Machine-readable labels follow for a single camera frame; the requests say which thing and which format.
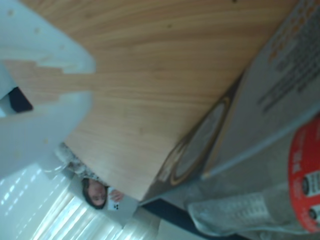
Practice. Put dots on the clear bottle black seals label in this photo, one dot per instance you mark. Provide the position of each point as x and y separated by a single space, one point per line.
300 170

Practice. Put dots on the grey cardboard box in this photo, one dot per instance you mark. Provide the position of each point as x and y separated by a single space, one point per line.
250 112

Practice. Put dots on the person's hand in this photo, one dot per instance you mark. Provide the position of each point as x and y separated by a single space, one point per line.
117 196

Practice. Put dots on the speckled grey cloth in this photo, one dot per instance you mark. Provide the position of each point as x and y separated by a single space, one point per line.
75 165

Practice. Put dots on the person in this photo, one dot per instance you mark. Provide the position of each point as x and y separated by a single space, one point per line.
96 193

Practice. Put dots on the white curtain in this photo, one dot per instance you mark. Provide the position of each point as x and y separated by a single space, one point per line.
37 212

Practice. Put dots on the white phone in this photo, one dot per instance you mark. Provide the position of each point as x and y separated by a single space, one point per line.
120 207

